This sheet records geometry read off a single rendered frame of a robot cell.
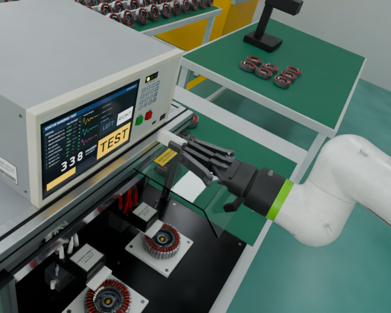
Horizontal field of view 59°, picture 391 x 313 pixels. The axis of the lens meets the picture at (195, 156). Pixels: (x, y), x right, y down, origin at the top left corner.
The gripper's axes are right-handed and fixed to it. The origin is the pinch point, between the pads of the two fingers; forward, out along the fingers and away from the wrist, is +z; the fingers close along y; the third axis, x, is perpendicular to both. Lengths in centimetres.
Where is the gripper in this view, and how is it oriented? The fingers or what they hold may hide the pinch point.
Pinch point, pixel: (171, 140)
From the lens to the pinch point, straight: 78.9
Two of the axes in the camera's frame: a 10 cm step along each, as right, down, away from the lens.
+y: 4.7, -4.5, 7.6
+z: -8.5, -4.6, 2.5
